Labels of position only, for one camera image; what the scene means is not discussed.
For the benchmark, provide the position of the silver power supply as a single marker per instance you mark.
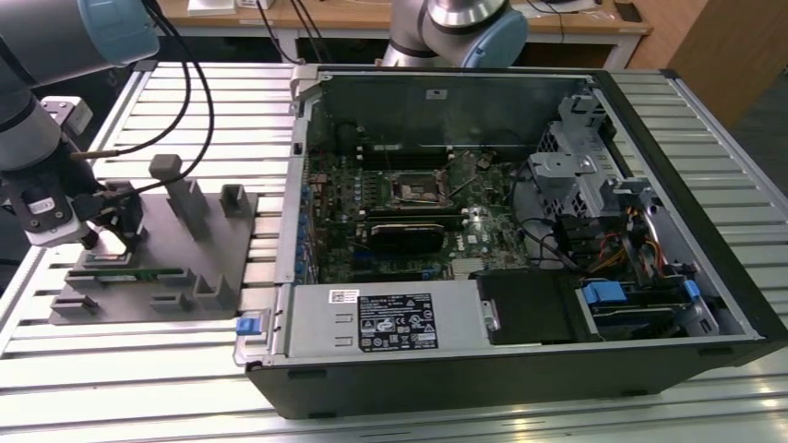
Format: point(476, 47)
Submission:
point(320, 323)

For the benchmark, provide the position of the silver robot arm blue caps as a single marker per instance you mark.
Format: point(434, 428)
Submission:
point(36, 51)

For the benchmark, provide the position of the silver topped CPU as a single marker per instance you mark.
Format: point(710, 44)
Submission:
point(110, 259)

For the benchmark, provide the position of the blue disk carrier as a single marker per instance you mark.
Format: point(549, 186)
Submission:
point(600, 293)

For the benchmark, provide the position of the silver case latch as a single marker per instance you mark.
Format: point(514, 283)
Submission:
point(302, 83)

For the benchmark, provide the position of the small white box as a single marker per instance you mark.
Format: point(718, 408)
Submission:
point(254, 3)

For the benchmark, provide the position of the gray parts rack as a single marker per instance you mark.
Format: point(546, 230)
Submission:
point(165, 258)

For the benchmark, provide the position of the black power supply label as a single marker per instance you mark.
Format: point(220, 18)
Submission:
point(400, 323)

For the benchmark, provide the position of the blue case release tab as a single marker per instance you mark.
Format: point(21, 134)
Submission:
point(249, 325)

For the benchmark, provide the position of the silver chipset heatsink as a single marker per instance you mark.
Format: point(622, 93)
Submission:
point(468, 267)

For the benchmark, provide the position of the white cardboard box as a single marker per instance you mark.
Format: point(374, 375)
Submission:
point(212, 7)

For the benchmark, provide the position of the black PC case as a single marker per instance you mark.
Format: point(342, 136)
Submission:
point(430, 392)

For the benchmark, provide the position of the white barcode sticker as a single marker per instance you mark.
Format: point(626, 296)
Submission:
point(344, 295)

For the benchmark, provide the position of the small white sticker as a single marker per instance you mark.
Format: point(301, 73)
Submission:
point(434, 93)

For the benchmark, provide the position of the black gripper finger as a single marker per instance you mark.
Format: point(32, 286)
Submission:
point(132, 221)
point(90, 240)

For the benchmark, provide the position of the silver metal disk cage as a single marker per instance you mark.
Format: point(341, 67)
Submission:
point(560, 175)

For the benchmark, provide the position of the small gray box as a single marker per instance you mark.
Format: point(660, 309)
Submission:
point(68, 115)

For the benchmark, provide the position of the black graphics card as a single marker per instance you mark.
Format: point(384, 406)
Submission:
point(406, 237)

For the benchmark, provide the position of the black plastic shroud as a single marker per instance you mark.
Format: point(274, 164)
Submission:
point(522, 309)

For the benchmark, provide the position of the green RAM stick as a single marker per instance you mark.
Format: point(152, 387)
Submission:
point(146, 274)

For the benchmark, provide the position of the CPU socket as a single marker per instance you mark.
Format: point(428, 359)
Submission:
point(414, 189)

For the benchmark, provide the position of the wooden cabinet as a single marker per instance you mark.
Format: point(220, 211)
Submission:
point(726, 46)

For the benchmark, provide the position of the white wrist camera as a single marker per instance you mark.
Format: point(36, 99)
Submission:
point(49, 237)

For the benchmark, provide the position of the silver coin battery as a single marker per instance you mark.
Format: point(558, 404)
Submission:
point(484, 161)

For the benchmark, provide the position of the small blue latch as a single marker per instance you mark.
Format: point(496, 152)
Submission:
point(690, 290)

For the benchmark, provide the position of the green motherboard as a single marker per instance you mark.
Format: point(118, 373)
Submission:
point(498, 240)

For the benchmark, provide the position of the small black device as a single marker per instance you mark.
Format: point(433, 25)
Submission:
point(628, 11)

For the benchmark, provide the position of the wooden desk white frame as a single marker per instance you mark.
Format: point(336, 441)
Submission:
point(357, 11)

